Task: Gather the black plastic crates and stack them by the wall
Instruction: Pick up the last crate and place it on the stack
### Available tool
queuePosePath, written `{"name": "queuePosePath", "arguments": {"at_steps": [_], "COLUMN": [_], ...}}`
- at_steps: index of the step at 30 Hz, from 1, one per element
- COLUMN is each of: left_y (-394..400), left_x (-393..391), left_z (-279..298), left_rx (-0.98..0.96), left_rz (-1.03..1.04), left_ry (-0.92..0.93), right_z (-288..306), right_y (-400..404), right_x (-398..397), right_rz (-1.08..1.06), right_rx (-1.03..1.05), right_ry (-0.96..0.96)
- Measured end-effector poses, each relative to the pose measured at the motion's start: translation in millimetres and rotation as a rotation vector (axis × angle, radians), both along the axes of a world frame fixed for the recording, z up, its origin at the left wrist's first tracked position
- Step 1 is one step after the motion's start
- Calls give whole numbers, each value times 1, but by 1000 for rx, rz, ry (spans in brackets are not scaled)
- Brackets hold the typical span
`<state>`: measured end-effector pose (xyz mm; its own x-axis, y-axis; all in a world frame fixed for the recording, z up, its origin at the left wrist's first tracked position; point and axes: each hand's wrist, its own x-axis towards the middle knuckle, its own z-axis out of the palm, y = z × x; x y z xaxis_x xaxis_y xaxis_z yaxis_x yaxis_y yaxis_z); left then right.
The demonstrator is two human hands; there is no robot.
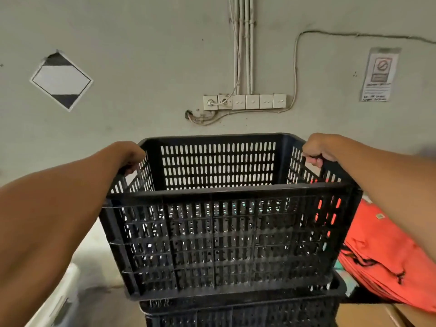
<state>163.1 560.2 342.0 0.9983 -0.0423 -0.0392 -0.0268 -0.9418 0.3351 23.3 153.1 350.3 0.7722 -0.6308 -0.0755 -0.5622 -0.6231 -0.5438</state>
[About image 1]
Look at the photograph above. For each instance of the person's left hand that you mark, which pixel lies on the person's left hand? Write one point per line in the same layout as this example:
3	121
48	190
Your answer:
133	154

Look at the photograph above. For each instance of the person's right hand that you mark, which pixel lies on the person's right hand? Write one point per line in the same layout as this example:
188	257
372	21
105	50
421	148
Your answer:
322	149

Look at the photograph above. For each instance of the black plastic crate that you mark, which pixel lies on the black plastic crate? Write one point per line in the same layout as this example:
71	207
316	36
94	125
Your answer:
221	241
238	313

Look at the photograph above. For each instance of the person's right forearm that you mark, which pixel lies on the person's right forearm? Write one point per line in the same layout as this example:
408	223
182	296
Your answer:
391	187

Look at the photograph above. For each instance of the person's left forearm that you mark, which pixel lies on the person's left forearm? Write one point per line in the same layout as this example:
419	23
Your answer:
51	228

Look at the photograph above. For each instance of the black white diamond label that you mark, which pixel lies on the black white diamond label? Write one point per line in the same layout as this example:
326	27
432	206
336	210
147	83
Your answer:
61	79

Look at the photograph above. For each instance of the orange woven sacks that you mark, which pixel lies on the orange woven sacks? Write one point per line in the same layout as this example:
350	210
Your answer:
381	255

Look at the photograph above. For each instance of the white conduit pipe bundle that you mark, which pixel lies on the white conduit pipe bundle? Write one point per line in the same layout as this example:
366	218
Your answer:
240	47

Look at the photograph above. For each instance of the white plastic container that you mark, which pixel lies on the white plastic container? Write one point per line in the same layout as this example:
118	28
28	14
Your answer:
58	303

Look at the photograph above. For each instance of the large plain cardboard box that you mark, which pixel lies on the large plain cardboard box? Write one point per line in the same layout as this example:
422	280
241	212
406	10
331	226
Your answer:
368	316

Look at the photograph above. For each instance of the row of white wall sockets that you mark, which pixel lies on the row of white wall sockets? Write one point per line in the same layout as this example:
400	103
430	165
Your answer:
252	102

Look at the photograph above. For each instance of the laminated paper wall notice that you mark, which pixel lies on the laminated paper wall notice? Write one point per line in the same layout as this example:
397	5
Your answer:
379	74

